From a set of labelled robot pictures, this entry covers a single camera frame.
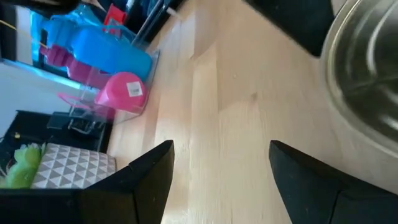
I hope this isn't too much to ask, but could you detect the succulent in patterned pot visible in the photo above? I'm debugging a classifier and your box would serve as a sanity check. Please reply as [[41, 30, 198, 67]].
[[0, 141, 116, 190]]

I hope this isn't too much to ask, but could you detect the tall clear plastic bin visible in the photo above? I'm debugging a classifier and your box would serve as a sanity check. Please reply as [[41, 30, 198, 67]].
[[57, 2, 161, 125]]

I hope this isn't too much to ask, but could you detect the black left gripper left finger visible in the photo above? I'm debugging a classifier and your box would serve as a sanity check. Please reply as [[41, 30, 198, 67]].
[[79, 139, 175, 224]]

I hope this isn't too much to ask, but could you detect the red background object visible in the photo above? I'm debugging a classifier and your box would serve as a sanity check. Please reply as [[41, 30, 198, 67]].
[[103, 3, 127, 26]]

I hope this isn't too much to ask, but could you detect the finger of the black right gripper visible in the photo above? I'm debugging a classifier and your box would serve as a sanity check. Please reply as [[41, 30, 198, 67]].
[[244, 0, 335, 57]]

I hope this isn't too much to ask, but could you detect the blue plastic water bottle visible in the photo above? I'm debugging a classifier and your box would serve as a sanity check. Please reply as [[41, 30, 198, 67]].
[[40, 18, 153, 82]]

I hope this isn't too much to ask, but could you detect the pink plastic water bottle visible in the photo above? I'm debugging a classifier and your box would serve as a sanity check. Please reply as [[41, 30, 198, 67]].
[[94, 72, 149, 113]]

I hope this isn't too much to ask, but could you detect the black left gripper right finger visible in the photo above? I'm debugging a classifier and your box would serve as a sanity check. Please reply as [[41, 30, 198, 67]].
[[269, 139, 398, 224]]

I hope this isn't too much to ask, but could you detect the small silver-lid blue can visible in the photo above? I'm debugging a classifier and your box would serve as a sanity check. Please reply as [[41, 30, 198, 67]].
[[320, 0, 398, 156]]

